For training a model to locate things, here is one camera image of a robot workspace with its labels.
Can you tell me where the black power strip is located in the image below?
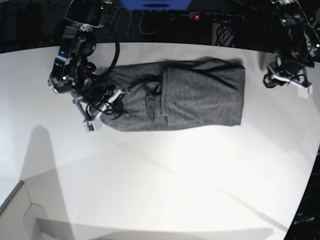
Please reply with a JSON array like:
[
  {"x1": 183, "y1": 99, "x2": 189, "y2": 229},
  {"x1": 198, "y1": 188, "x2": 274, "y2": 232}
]
[{"x1": 188, "y1": 12, "x2": 245, "y2": 24}]

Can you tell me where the white chair at table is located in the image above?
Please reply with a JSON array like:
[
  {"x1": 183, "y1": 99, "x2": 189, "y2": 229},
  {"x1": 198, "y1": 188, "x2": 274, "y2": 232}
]
[{"x1": 0, "y1": 181, "x2": 75, "y2": 240}]

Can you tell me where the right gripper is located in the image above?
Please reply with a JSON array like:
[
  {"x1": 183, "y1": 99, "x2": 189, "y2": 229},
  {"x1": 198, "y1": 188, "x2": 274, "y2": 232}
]
[{"x1": 72, "y1": 89, "x2": 129, "y2": 132}]

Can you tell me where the black cable bundle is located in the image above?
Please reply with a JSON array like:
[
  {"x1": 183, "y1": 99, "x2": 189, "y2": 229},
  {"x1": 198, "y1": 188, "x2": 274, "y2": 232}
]
[{"x1": 212, "y1": 22, "x2": 236, "y2": 48}]

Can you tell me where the grey hanging cable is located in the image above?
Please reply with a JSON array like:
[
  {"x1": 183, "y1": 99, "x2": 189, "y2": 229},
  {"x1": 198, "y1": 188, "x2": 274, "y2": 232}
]
[{"x1": 104, "y1": 7, "x2": 176, "y2": 40}]

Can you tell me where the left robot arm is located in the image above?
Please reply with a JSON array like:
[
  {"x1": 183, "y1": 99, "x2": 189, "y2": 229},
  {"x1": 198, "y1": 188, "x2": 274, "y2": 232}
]
[{"x1": 263, "y1": 0, "x2": 320, "y2": 99}]

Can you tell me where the blue box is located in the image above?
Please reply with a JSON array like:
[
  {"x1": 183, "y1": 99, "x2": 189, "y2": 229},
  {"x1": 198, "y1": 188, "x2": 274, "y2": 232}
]
[{"x1": 121, "y1": 0, "x2": 192, "y2": 11}]

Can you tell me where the grey t-shirt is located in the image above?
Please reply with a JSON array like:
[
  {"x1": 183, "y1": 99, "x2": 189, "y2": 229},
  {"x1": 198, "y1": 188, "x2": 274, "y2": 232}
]
[{"x1": 100, "y1": 57, "x2": 246, "y2": 132}]

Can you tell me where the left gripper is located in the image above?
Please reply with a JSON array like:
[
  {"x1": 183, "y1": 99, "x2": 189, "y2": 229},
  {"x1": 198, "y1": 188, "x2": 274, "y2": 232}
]
[{"x1": 263, "y1": 60, "x2": 313, "y2": 99}]

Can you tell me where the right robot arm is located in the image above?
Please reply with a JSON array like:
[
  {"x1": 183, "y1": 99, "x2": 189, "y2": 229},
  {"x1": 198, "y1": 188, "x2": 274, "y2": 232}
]
[{"x1": 48, "y1": 0, "x2": 125, "y2": 132}]

